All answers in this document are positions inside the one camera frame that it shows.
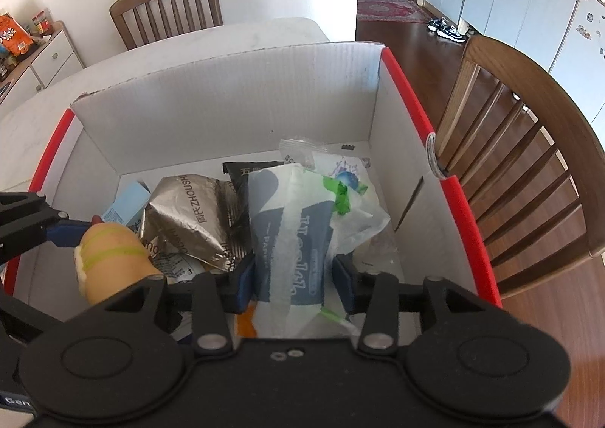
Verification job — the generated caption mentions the orange snack bag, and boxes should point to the orange snack bag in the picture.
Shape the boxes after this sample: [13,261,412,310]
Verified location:
[0,14,33,57]

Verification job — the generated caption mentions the black snack packet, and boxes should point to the black snack packet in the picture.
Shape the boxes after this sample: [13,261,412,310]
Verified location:
[222,160,285,240]

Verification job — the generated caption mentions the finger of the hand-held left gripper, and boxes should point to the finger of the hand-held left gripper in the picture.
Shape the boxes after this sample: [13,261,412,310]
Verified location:
[0,283,64,344]
[0,191,95,264]

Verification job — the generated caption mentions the red lid jar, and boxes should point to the red lid jar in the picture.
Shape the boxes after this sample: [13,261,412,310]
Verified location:
[32,9,53,36]

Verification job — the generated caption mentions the white sideboard cabinet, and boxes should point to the white sideboard cabinet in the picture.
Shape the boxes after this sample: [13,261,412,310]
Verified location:
[0,21,86,107]

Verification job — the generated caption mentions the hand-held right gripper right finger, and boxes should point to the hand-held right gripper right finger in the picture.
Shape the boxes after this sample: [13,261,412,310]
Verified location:
[332,254,490,355]

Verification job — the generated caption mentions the silver foil packet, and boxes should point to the silver foil packet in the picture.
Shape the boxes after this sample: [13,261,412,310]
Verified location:
[142,174,251,270]

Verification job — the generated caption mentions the clear plastic zip bag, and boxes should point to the clear plastic zip bag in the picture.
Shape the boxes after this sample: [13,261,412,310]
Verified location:
[279,139,327,168]

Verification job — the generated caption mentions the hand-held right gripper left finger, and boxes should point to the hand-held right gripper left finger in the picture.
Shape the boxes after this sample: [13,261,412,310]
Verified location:
[101,252,257,355]

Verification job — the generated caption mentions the light blue small carton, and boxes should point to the light blue small carton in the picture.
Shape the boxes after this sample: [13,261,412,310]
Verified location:
[101,181,152,226]

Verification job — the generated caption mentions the red patterned rug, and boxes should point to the red patterned rug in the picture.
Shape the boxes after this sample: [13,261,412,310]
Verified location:
[357,0,428,24]

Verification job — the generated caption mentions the red cardboard box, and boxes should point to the red cardboard box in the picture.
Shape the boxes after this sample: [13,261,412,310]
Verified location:
[8,41,503,344]

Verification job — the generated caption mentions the white blueberry bread packet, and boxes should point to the white blueberry bread packet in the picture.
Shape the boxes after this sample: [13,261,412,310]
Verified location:
[309,151,376,202]

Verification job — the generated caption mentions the yellow plush toy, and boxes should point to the yellow plush toy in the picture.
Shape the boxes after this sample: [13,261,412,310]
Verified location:
[73,222,164,306]

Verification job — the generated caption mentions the white green snack bag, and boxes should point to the white green snack bag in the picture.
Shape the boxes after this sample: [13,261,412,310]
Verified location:
[236,163,392,340]

